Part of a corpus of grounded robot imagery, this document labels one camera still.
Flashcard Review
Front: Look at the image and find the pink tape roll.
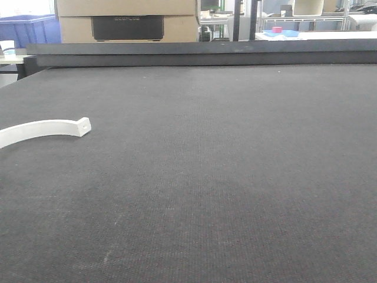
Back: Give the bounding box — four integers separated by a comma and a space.
272, 26, 283, 34

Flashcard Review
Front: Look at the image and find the blue plastic crate background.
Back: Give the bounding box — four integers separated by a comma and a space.
1, 14, 61, 48

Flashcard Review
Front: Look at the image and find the white paper cup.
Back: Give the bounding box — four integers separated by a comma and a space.
0, 40, 16, 57

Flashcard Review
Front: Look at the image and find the blue tray on white table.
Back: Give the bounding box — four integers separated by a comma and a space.
263, 29, 300, 38

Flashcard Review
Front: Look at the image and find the white curved PVC pipe clamp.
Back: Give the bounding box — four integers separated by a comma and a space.
1, 117, 91, 148

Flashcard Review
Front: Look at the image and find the cardboard box with black print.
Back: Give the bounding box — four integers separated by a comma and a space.
59, 15, 199, 43

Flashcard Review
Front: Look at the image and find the upper cardboard box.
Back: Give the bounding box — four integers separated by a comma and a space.
55, 0, 201, 17

